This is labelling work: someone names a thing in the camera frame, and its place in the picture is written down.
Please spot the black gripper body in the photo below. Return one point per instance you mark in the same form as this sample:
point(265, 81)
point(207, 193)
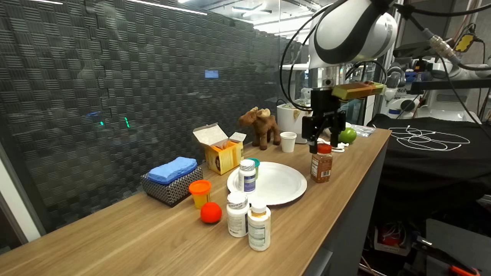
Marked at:
point(323, 107)

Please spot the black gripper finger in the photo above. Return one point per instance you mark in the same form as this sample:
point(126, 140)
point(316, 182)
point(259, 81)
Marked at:
point(311, 128)
point(337, 125)

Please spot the brown spice jar red lid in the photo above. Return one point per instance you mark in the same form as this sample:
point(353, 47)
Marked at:
point(320, 168)

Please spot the small tub teal lid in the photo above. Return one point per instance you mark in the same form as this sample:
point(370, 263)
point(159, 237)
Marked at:
point(254, 162)

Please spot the white purple-label pill bottle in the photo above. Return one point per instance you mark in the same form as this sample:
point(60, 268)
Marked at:
point(247, 182)
point(236, 217)

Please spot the white stained-lid pill bottle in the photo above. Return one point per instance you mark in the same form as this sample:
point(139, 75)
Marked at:
point(258, 231)

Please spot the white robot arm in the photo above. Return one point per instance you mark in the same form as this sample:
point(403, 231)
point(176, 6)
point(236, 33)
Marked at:
point(353, 32)

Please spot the white paper plate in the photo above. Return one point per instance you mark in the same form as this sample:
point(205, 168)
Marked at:
point(284, 186)

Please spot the green round fruit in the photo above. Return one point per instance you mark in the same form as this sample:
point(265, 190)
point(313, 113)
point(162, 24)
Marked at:
point(348, 136)

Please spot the white storage container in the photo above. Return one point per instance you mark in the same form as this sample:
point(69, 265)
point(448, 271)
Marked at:
point(288, 121)

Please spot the clear plastic bag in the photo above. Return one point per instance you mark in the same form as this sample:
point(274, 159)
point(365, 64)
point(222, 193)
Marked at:
point(363, 131)

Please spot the white paper cup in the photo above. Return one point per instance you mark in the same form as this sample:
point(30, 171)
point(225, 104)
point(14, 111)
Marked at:
point(287, 144)

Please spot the brown plush moose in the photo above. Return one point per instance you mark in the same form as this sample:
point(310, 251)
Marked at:
point(262, 128)

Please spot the yellow cardboard box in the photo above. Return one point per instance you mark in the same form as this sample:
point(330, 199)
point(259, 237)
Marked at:
point(221, 159)

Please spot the black cloth cover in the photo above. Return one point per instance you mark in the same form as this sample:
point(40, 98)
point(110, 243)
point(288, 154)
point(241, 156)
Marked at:
point(434, 174)

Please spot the blue lit display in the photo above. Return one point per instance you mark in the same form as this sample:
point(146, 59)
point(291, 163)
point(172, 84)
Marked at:
point(211, 75)

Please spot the red item under table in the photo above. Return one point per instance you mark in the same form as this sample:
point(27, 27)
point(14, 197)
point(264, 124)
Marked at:
point(391, 237)

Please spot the yellow tub orange lid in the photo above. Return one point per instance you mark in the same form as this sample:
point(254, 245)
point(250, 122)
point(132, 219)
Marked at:
point(199, 188)

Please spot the white lab equipment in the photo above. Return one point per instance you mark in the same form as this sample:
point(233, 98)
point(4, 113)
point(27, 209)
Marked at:
point(452, 67)

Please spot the black monitor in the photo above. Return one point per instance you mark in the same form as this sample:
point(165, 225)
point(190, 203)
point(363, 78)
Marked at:
point(429, 32)

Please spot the red-orange ball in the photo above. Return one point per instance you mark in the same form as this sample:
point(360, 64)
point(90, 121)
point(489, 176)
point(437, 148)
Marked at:
point(210, 214)

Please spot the blue folded cloth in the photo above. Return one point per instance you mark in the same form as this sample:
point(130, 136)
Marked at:
point(170, 171)

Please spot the yellow tag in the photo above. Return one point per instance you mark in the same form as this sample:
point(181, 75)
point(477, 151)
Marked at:
point(465, 42)

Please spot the grey woven basket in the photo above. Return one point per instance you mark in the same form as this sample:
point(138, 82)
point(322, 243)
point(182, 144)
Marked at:
point(170, 194)

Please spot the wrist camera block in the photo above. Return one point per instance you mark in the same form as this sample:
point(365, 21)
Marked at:
point(357, 91)

